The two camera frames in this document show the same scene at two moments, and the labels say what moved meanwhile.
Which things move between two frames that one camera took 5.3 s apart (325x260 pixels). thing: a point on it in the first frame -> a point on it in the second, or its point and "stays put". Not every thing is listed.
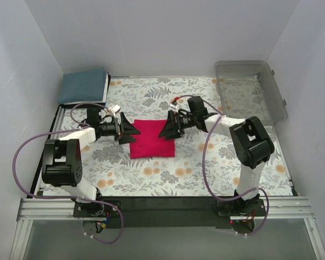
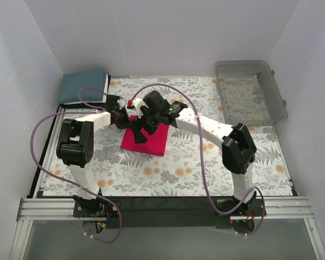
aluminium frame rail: (31, 209) stays put
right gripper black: (175, 123) -> (142, 127)
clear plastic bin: (248, 89) stays put
